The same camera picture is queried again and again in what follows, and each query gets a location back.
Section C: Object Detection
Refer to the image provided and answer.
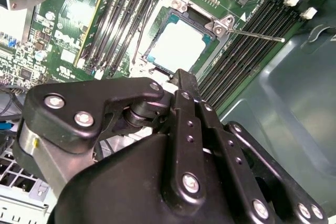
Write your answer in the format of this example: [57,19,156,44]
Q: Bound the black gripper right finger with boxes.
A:
[187,72,330,224]

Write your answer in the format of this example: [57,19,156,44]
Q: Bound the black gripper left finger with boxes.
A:
[12,69,208,211]

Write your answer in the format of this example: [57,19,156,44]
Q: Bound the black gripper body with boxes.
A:
[51,133,253,224]

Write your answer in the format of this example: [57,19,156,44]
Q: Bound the silver CPU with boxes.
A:
[145,14,215,71]

